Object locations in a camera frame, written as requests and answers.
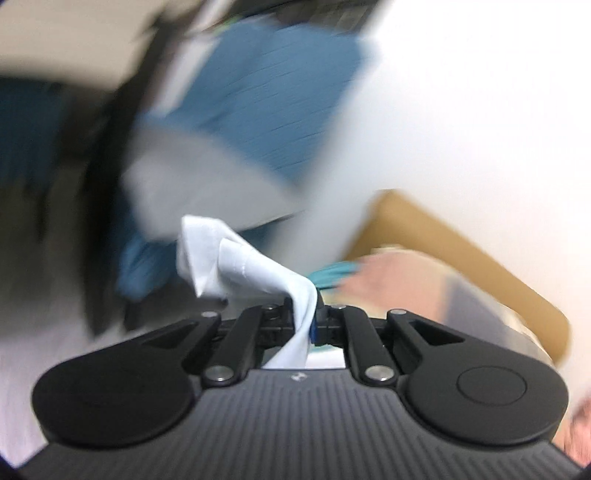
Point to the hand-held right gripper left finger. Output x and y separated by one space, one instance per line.
279 323

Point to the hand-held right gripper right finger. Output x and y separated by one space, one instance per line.
324 323

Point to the white t-shirt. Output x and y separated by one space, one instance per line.
244 272

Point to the teal printed bed sheet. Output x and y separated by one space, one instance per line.
332 274

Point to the colour block pillow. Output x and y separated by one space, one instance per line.
415 295

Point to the mustard yellow headboard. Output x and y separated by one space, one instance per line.
461 249

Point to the grey seat cushion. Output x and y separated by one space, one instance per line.
203 184

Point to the blue covered chair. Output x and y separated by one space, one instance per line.
277 92

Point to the dark window with grille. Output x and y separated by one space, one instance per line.
332 14

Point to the dark blue cloth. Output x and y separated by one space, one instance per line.
27 129

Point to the white desk with black leg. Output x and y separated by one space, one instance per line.
69 41

